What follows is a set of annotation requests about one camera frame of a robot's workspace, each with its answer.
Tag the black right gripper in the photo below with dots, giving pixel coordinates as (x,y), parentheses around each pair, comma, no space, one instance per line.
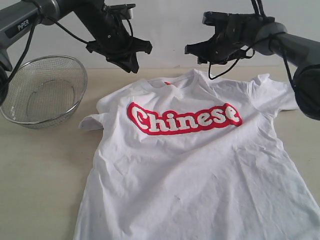
(225,45)

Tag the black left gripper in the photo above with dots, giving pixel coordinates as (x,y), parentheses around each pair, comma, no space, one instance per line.
(114,39)

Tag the white t-shirt red lettering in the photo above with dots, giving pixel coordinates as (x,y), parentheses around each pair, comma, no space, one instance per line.
(190,158)

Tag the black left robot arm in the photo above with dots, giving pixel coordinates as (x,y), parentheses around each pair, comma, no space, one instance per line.
(22,18)

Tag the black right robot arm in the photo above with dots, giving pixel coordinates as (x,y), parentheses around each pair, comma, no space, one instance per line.
(267,37)

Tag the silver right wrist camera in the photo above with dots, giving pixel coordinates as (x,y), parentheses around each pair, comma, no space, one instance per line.
(218,19)

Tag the metal wire mesh basket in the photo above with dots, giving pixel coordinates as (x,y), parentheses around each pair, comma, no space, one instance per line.
(45,92)

